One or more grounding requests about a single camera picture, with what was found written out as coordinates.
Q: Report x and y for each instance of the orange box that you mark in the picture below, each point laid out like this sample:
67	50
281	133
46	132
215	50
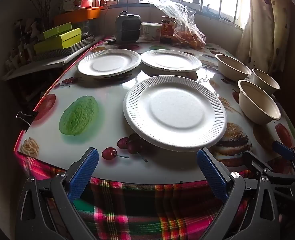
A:
82	15

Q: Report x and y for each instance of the small green box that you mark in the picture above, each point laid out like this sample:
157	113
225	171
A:
57	30

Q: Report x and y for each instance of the plaid blanket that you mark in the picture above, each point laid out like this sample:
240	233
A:
137	217

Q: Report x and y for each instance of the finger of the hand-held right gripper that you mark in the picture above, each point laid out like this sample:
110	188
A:
253	161
283	150

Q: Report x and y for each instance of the grey fan heater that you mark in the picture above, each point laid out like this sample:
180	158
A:
127	27

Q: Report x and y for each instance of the beige paper bowl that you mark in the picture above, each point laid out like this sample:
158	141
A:
265	80
231	66
257	100

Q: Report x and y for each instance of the cluster of small bottles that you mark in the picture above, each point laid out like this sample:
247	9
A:
20	47

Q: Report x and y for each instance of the food printed table cover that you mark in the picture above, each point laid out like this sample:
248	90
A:
87	85

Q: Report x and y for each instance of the red label glass jar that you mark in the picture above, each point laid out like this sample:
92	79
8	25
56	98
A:
168	30

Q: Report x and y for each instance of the white paper plate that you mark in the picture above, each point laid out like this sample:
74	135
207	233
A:
107	62
175	110
170	60

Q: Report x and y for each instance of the large green box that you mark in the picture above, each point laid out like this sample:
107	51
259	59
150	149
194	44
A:
60	42

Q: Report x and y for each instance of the plastic bag of oranges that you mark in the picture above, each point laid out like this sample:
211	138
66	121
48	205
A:
187	30

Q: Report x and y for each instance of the dry branches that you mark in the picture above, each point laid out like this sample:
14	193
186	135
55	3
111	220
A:
43	5

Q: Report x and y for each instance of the white plastic tub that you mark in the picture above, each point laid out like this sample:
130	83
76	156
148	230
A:
151	31

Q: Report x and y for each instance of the cream patterned curtain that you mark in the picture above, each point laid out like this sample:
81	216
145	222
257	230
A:
262	30

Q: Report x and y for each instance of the chevron patterned box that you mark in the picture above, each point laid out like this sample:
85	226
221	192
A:
62	52

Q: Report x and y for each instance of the white shelf board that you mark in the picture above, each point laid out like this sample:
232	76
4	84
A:
37	67

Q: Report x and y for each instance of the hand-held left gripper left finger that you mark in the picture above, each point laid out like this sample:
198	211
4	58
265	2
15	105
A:
83	172

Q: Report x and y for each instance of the black binder clip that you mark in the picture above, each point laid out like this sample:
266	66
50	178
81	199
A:
25	116

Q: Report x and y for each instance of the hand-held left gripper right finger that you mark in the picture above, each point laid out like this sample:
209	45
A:
212	172

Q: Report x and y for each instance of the black hook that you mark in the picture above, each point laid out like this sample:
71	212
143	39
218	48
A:
208	7

